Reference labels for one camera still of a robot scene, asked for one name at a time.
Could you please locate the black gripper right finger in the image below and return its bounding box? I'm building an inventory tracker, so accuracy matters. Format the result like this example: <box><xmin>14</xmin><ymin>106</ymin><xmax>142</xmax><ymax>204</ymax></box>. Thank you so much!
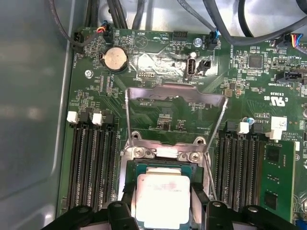
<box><xmin>189</xmin><ymin>183</ymin><xmax>299</xmax><ymax>230</ymax></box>

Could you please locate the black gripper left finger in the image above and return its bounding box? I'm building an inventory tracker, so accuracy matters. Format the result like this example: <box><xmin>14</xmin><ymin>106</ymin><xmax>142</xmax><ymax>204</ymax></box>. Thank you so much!
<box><xmin>51</xmin><ymin>183</ymin><xmax>140</xmax><ymax>230</ymax></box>

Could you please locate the silver square CPU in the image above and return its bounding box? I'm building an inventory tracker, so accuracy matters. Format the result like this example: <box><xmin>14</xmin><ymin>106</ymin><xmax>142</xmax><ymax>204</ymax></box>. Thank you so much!
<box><xmin>134</xmin><ymin>165</ymin><xmax>192</xmax><ymax>230</ymax></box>

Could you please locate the metal socket cover frame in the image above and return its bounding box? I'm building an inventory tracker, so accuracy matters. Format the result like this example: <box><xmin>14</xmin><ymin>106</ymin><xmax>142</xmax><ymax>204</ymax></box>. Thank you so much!
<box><xmin>125</xmin><ymin>82</ymin><xmax>228</xmax><ymax>159</ymax></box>

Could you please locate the CPU socket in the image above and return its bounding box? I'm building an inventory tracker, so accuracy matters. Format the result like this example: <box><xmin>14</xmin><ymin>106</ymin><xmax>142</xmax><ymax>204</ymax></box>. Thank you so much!
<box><xmin>119</xmin><ymin>130</ymin><xmax>213</xmax><ymax>216</ymax></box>

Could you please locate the green RAM stick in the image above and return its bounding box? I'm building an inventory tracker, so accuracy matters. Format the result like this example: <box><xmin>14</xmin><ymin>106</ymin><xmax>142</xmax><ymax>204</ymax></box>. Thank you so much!
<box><xmin>263</xmin><ymin>140</ymin><xmax>296</xmax><ymax>225</ymax></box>

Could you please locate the white board sticker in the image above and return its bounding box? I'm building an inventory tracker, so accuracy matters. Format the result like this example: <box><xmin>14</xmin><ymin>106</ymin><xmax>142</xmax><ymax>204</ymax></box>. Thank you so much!
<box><xmin>271</xmin><ymin>116</ymin><xmax>288</xmax><ymax>130</ymax></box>

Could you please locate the green motherboard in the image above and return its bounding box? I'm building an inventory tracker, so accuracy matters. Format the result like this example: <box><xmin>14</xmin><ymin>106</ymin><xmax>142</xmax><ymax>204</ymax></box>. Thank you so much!
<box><xmin>57</xmin><ymin>26</ymin><xmax>307</xmax><ymax>230</ymax></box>

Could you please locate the dark grey PC case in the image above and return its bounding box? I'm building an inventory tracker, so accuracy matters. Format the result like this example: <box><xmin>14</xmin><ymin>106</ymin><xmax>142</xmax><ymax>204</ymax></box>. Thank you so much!
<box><xmin>0</xmin><ymin>0</ymin><xmax>307</xmax><ymax>230</ymax></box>

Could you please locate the internal USB port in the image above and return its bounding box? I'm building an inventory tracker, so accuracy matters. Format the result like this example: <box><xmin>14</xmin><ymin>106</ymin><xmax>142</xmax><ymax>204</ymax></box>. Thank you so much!
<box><xmin>185</xmin><ymin>57</ymin><xmax>199</xmax><ymax>81</ymax></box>

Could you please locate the silver coin cell battery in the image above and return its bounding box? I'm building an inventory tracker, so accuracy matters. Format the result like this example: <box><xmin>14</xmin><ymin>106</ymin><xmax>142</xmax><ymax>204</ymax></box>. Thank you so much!
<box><xmin>100</xmin><ymin>46</ymin><xmax>130</xmax><ymax>73</ymax></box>

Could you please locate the black square chip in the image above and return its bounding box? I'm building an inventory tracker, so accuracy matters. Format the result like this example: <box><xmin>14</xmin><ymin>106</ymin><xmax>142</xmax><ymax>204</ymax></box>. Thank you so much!
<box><xmin>248</xmin><ymin>54</ymin><xmax>262</xmax><ymax>69</ymax></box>

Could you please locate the black fan connector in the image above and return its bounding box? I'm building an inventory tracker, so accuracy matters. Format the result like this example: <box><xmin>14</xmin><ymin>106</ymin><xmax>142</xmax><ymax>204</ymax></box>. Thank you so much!
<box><xmin>209</xmin><ymin>28</ymin><xmax>221</xmax><ymax>50</ymax></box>
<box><xmin>274</xmin><ymin>33</ymin><xmax>303</xmax><ymax>48</ymax></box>
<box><xmin>95</xmin><ymin>23</ymin><xmax>113</xmax><ymax>44</ymax></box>

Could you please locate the thin wire locking lever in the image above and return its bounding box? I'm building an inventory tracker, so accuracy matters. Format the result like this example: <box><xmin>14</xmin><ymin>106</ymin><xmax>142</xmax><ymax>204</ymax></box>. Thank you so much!
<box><xmin>204</xmin><ymin>152</ymin><xmax>219</xmax><ymax>202</ymax></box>

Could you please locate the grey curved cable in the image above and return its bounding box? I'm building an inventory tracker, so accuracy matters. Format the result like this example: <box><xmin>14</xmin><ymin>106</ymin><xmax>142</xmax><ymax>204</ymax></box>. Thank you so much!
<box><xmin>47</xmin><ymin>0</ymin><xmax>83</xmax><ymax>47</ymax></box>

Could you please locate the thick dark cable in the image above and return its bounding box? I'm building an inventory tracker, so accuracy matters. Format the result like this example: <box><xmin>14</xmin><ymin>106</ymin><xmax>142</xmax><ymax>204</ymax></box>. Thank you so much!
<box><xmin>202</xmin><ymin>0</ymin><xmax>307</xmax><ymax>45</ymax></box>

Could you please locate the black cable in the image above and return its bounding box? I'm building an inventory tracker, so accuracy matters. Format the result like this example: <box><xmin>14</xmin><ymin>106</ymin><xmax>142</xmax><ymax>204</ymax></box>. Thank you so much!
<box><xmin>133</xmin><ymin>0</ymin><xmax>154</xmax><ymax>27</ymax></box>
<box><xmin>83</xmin><ymin>0</ymin><xmax>94</xmax><ymax>29</ymax></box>
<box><xmin>109</xmin><ymin>0</ymin><xmax>128</xmax><ymax>29</ymax></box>

